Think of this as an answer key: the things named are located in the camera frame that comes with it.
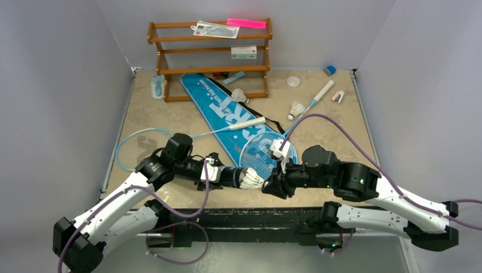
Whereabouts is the shuttlecock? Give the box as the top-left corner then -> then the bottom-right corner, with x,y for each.
239,168 -> 265,189
230,88 -> 249,103
288,101 -> 305,121

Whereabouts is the blue racket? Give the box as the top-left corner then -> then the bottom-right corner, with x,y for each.
239,80 -> 335,180
115,117 -> 266,171

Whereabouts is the clear tube lid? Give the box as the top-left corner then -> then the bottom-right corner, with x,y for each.
286,76 -> 301,88

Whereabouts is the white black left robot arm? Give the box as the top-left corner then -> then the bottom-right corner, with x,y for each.
53,133 -> 259,272

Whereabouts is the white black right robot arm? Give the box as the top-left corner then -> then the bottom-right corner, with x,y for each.
261,145 -> 459,252

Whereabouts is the blue racket on bag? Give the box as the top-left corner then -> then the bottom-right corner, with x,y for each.
239,80 -> 335,180

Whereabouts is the blue racket bag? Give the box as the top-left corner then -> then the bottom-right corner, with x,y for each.
180,73 -> 278,167

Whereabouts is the red black stamp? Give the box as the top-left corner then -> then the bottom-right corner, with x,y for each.
211,72 -> 229,79

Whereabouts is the pink white small clip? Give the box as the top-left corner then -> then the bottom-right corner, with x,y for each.
331,90 -> 344,104

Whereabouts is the blue white packaged item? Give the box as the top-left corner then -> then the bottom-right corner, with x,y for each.
151,75 -> 165,100

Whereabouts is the wooden shelf rack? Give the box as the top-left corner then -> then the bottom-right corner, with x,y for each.
147,18 -> 273,102

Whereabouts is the blue white eraser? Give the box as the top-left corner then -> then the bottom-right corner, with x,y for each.
323,65 -> 336,76

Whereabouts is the white green small box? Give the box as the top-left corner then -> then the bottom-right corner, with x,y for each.
231,45 -> 257,60

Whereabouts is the white plastic package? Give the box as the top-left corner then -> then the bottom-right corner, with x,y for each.
190,21 -> 240,39

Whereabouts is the pink ruler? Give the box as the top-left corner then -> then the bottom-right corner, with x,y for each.
226,18 -> 267,29

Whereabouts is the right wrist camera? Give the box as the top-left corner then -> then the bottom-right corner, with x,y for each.
268,139 -> 291,173

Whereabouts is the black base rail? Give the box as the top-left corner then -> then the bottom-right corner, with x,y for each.
147,206 -> 351,247

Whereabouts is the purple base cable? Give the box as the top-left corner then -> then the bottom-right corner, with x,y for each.
145,221 -> 210,266

